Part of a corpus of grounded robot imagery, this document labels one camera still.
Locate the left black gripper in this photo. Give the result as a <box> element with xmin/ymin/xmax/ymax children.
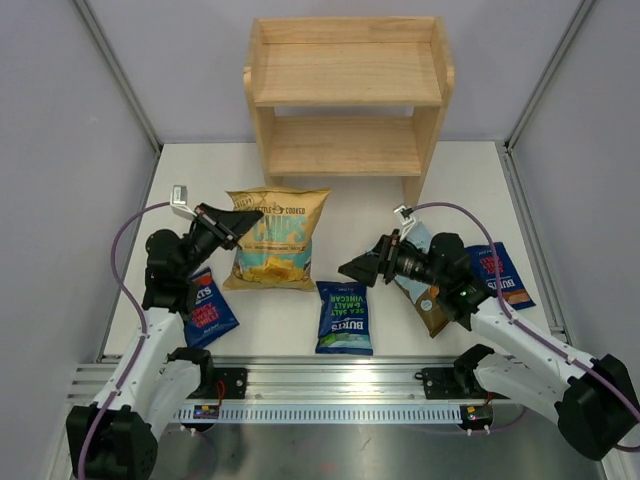
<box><xmin>179</xmin><ymin>203</ymin><xmax>262</xmax><ymax>280</ymax></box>

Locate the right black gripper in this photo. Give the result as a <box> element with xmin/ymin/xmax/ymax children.
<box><xmin>340</xmin><ymin>229</ymin><xmax>448</xmax><ymax>290</ymax></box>

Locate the yellow kettle chips bag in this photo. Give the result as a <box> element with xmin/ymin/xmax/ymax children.
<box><xmin>224</xmin><ymin>187</ymin><xmax>330</xmax><ymax>291</ymax></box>

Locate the light blue cassava chips bag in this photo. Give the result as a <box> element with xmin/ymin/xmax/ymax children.
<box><xmin>371</xmin><ymin>223</ymin><xmax>466</xmax><ymax>337</ymax></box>

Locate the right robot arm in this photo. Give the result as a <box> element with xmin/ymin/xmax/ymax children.
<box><xmin>338</xmin><ymin>231</ymin><xmax>639</xmax><ymax>461</ymax></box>

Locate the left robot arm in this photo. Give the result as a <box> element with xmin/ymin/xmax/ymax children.
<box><xmin>66</xmin><ymin>203</ymin><xmax>263</xmax><ymax>479</ymax></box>

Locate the wooden two-tier shelf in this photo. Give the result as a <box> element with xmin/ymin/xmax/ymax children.
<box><xmin>243</xmin><ymin>16</ymin><xmax>455</xmax><ymax>204</ymax></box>

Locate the blue sea salt vinegar bag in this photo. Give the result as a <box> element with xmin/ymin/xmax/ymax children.
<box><xmin>315</xmin><ymin>281</ymin><xmax>373</xmax><ymax>356</ymax></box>

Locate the blue spicy sweet chilli bag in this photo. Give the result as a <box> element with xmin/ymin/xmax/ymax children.
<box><xmin>184</xmin><ymin>267</ymin><xmax>239</xmax><ymax>349</ymax></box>

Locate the blue Burts bag right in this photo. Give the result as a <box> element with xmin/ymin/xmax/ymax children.
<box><xmin>466</xmin><ymin>242</ymin><xmax>535</xmax><ymax>310</ymax></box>

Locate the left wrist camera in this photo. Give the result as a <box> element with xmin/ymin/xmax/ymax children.
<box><xmin>169</xmin><ymin>185</ymin><xmax>195</xmax><ymax>218</ymax></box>

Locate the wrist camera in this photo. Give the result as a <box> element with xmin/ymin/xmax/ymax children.
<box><xmin>169</xmin><ymin>185</ymin><xmax>195</xmax><ymax>218</ymax></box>
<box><xmin>394</xmin><ymin>205</ymin><xmax>417</xmax><ymax>239</ymax></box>

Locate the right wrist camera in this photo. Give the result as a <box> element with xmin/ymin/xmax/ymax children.
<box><xmin>394</xmin><ymin>205</ymin><xmax>417</xmax><ymax>239</ymax></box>

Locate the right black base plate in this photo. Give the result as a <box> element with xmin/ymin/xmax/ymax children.
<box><xmin>414</xmin><ymin>367</ymin><xmax>464</xmax><ymax>400</ymax></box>

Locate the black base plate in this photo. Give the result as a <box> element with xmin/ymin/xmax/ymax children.
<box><xmin>414</xmin><ymin>367</ymin><xmax>464</xmax><ymax>400</ymax></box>
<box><xmin>211</xmin><ymin>367</ymin><xmax>248</xmax><ymax>400</ymax></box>

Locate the aluminium mounting rail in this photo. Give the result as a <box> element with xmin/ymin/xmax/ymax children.
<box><xmin>67</xmin><ymin>355</ymin><xmax>571</xmax><ymax>401</ymax></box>

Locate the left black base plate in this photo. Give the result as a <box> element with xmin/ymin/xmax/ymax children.
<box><xmin>211</xmin><ymin>367</ymin><xmax>248</xmax><ymax>400</ymax></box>

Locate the white slotted cable duct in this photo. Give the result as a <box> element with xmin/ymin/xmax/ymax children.
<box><xmin>172</xmin><ymin>404</ymin><xmax>462</xmax><ymax>425</ymax></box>

